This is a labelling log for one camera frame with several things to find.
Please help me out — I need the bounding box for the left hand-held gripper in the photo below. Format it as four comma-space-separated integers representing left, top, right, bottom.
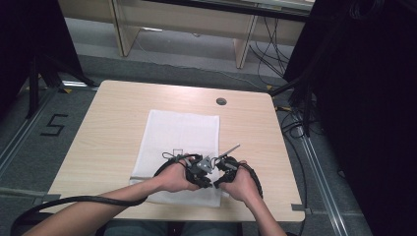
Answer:
184, 153, 214, 190

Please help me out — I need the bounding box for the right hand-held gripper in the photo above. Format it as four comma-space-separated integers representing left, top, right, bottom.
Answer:
212, 143, 244, 190

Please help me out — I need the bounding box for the white mesh laundry bag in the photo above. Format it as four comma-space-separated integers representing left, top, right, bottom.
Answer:
129, 109, 224, 208

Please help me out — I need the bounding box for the person's right hand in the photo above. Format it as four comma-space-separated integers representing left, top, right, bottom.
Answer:
218, 159, 262, 205

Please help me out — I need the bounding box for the person's left hand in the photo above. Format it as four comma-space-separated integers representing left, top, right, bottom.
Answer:
156, 159, 201, 194

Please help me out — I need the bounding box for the grey tape piece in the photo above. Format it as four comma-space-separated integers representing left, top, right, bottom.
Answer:
290, 203, 313, 216

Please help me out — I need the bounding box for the light wooden table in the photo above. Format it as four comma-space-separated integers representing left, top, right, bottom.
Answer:
48, 80, 306, 223

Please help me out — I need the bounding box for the black metal stand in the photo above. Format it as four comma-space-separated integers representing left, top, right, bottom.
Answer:
269, 9, 329, 138
25, 53, 98, 120

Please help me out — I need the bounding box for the dark curtain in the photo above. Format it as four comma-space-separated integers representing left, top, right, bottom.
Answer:
0, 0, 84, 113
283, 0, 417, 236

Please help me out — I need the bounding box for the long wooden desk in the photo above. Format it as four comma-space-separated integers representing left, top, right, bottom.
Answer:
58, 0, 317, 70

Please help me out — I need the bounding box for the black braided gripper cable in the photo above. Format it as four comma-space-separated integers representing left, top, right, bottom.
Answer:
240, 162, 265, 200

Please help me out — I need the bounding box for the thin grey wire loop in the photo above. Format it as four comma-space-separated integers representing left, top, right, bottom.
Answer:
161, 148, 185, 162

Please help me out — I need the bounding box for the metal floor rail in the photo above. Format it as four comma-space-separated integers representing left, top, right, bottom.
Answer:
0, 88, 61, 175
294, 127, 350, 236

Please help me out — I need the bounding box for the black floor cables bundle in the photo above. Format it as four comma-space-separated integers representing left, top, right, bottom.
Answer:
248, 16, 290, 79

